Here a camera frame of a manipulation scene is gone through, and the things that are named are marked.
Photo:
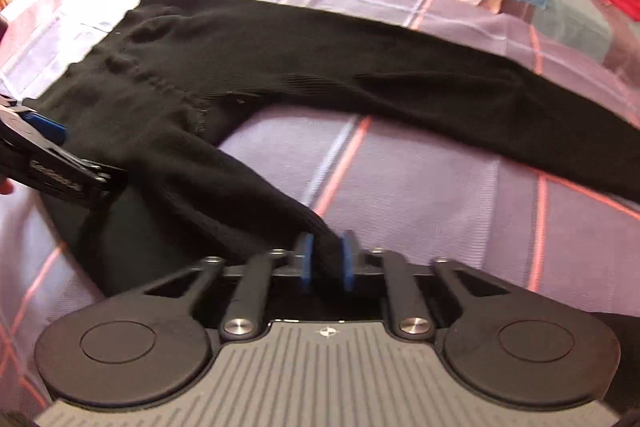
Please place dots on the plaid purple bed sheet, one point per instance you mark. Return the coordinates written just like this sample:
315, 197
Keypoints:
396, 187

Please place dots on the black knit pants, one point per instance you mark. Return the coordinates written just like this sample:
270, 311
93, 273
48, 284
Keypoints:
159, 94

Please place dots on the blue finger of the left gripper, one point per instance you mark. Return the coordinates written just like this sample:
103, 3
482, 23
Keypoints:
49, 129

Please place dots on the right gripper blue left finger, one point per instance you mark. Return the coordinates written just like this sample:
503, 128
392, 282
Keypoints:
303, 249

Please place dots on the teal patterned pillow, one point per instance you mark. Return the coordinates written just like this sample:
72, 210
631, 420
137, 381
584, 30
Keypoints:
593, 27

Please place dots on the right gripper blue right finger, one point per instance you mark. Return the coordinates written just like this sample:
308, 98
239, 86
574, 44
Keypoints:
350, 253

